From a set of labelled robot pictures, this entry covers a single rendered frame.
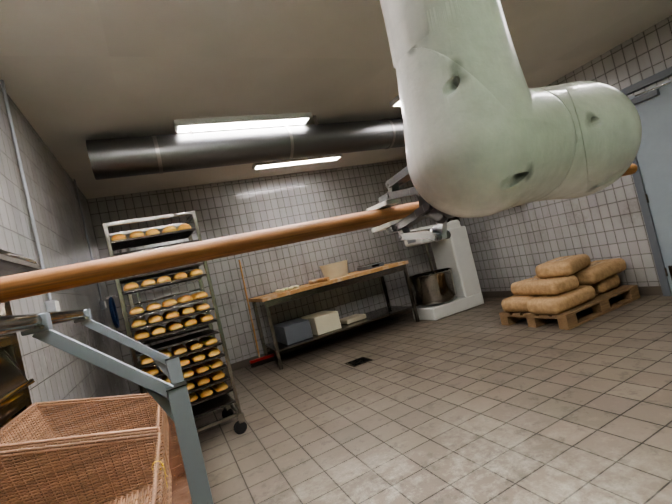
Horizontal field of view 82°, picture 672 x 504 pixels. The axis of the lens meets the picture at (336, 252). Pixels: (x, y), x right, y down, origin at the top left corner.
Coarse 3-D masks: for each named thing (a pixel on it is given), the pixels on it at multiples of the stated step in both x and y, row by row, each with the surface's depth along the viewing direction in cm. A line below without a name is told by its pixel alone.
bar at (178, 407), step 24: (48, 312) 84; (72, 312) 102; (48, 336) 76; (120, 336) 123; (96, 360) 79; (168, 360) 127; (144, 384) 82; (168, 384) 84; (168, 408) 84; (192, 432) 84; (192, 456) 83; (192, 480) 83
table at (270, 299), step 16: (352, 272) 600; (368, 272) 534; (384, 272) 549; (304, 288) 494; (320, 288) 507; (336, 288) 516; (384, 288) 625; (272, 304) 479; (256, 320) 540; (368, 320) 535; (416, 320) 562; (272, 336) 474; (320, 336) 501
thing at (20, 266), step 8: (0, 256) 128; (8, 256) 135; (0, 264) 133; (8, 264) 137; (16, 264) 142; (24, 264) 149; (32, 264) 159; (0, 272) 143; (8, 272) 148; (16, 272) 154; (24, 272) 160
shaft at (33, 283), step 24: (336, 216) 65; (360, 216) 66; (384, 216) 68; (216, 240) 56; (240, 240) 57; (264, 240) 59; (288, 240) 61; (72, 264) 49; (96, 264) 50; (120, 264) 50; (144, 264) 52; (168, 264) 53; (0, 288) 45; (24, 288) 46; (48, 288) 47
